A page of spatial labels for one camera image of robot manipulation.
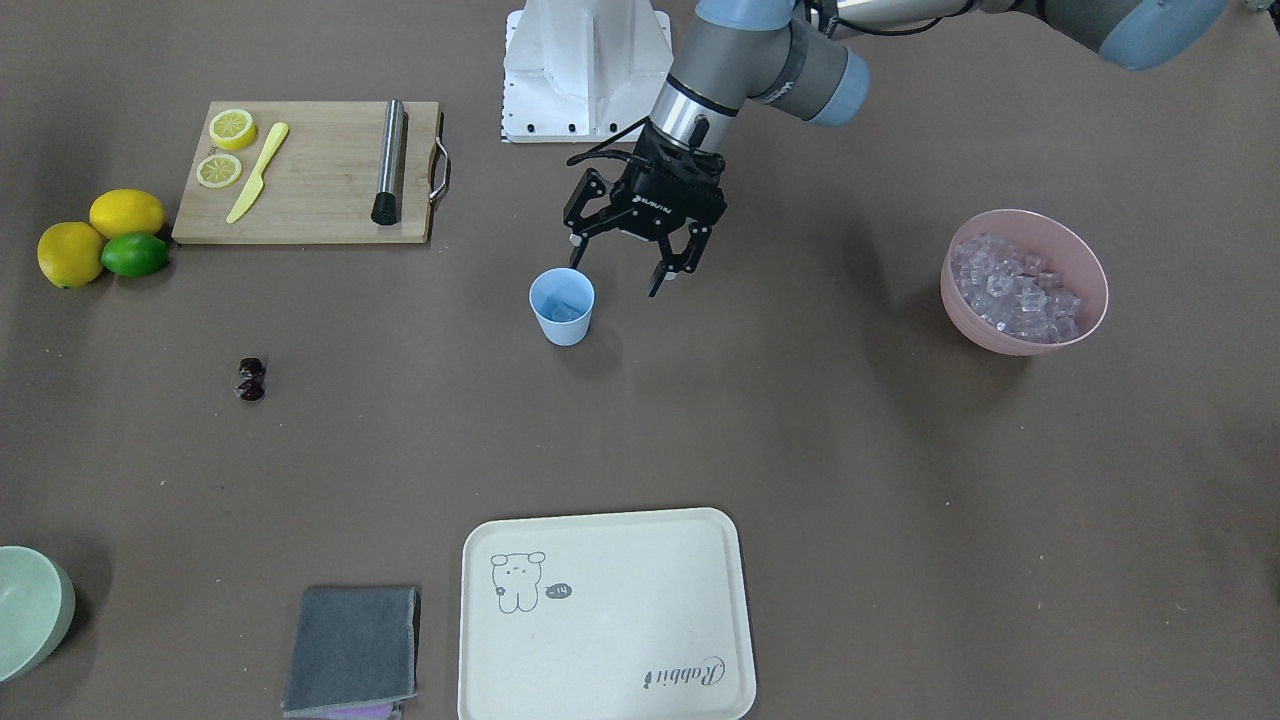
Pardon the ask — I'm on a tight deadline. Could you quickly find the yellow plastic knife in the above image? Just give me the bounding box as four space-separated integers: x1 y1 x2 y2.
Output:
225 122 291 224

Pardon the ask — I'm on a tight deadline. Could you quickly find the dark red cherry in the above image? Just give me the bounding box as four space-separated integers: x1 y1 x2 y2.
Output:
237 357 266 382
234 379 265 402

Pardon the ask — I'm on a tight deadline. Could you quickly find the lemon half upper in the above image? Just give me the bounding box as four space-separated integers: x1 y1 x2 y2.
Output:
207 108 257 152

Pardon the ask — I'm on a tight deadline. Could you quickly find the pile of clear ice cubes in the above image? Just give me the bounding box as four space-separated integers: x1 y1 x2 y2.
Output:
950 232 1083 345

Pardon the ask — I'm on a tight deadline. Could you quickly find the grey folded cloth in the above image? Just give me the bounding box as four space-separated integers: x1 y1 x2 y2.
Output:
282 585 419 719

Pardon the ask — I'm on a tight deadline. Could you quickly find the cream rabbit tray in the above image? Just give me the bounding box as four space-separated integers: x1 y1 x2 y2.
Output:
457 507 756 719

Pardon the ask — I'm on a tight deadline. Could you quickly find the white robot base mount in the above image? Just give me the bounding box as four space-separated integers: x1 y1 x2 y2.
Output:
500 1 673 143

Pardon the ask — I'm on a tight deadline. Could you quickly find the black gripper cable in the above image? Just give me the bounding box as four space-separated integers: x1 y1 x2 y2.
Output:
566 115 657 169

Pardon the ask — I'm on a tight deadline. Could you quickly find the yellow lemon near board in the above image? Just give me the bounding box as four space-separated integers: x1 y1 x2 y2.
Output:
90 188 166 240

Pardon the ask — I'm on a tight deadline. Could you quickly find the light blue cup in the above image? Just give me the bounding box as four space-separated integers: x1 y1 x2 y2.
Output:
527 266 595 347

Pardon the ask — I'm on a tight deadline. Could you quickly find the lemon half lower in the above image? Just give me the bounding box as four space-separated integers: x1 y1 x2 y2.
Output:
193 152 243 190

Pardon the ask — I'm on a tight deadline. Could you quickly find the green lime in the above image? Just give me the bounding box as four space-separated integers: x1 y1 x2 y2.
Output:
100 232 168 277

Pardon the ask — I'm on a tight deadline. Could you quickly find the lemon half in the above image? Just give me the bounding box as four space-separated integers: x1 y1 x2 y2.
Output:
193 152 243 190
207 108 257 152

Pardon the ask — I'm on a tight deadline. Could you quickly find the wooden cutting board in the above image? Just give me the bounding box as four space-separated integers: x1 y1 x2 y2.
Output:
172 100 449 245

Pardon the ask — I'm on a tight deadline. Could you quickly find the mint green bowl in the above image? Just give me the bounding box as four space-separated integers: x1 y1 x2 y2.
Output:
1 546 76 682

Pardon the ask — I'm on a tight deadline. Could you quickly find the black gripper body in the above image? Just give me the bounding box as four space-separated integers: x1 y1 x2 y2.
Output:
563 120 726 242

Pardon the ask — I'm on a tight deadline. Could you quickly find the clear ice cube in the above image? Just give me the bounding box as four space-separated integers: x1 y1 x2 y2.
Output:
543 299 588 323

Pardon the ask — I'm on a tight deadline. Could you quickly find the steel muddler black tip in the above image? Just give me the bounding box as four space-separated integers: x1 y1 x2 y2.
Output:
370 99 408 227

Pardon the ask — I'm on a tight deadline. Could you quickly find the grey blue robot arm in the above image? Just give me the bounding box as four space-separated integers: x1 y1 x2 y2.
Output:
563 1 1225 295

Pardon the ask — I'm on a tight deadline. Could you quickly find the yellow lemon outer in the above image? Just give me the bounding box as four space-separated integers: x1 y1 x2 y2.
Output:
37 222 106 290

